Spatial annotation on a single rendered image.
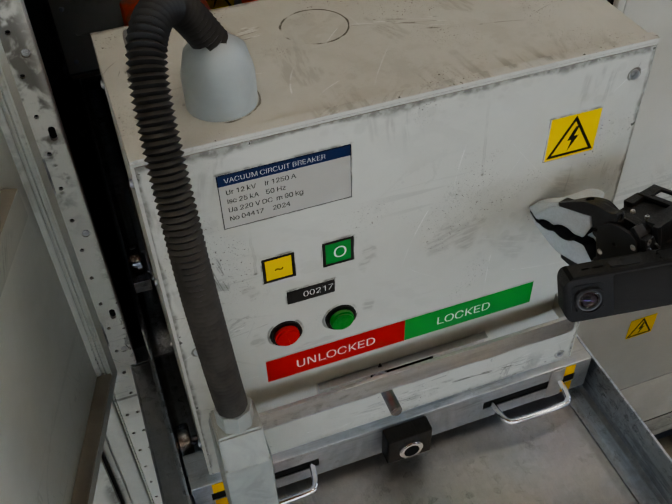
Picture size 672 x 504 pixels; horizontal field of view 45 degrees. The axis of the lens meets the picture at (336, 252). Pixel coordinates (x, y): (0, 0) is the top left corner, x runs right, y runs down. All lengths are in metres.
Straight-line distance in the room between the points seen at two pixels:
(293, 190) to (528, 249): 0.31
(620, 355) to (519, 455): 0.67
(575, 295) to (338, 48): 0.31
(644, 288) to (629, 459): 0.44
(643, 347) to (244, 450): 1.13
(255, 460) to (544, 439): 0.47
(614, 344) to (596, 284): 0.99
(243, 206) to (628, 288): 0.34
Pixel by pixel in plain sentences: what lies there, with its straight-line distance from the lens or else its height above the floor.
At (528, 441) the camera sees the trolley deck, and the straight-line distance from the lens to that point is 1.13.
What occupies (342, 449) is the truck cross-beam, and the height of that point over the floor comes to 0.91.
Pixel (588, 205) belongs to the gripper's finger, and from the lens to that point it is 0.79.
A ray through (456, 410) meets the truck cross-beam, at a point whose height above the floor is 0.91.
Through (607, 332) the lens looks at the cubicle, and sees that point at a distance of 1.65.
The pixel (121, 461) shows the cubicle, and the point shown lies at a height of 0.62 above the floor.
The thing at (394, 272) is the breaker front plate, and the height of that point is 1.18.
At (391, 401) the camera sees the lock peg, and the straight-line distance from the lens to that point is 0.93.
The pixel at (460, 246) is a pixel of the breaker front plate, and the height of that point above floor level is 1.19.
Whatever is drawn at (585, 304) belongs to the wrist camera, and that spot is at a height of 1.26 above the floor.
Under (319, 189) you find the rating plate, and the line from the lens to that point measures 0.72.
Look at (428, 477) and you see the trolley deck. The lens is 1.09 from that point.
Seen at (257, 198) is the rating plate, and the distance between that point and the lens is 0.71.
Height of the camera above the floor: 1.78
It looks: 45 degrees down
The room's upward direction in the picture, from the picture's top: 2 degrees counter-clockwise
